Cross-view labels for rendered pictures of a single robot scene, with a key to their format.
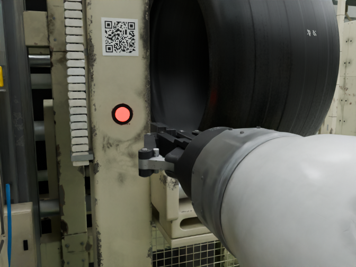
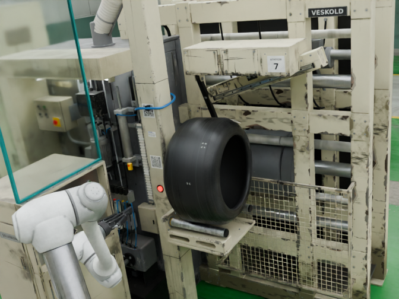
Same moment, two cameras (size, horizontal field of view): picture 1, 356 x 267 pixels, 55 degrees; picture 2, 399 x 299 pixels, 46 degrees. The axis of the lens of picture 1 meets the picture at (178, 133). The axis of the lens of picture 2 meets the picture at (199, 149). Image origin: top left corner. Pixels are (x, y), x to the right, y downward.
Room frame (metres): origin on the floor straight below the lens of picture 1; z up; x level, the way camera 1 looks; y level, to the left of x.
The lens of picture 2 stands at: (-0.51, -1.95, 2.15)
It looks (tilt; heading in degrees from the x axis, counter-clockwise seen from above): 20 degrees down; 54
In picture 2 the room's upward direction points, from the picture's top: 7 degrees counter-clockwise
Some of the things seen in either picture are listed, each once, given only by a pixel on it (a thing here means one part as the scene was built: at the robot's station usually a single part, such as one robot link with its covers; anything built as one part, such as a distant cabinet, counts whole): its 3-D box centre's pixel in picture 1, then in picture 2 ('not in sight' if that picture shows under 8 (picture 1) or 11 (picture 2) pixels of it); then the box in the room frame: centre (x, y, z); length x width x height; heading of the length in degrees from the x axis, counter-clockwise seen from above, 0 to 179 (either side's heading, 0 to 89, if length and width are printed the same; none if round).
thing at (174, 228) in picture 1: (237, 207); (198, 237); (0.76, -0.14, 0.84); 0.36 x 0.09 x 0.06; 110
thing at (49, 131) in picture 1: (56, 190); not in sight; (1.53, 0.57, 0.61); 0.33 x 0.06 x 0.86; 20
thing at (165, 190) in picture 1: (148, 172); (183, 209); (0.83, 0.07, 0.90); 0.40 x 0.03 x 0.10; 20
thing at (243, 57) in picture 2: not in sight; (243, 57); (1.21, -0.11, 1.71); 0.61 x 0.25 x 0.15; 110
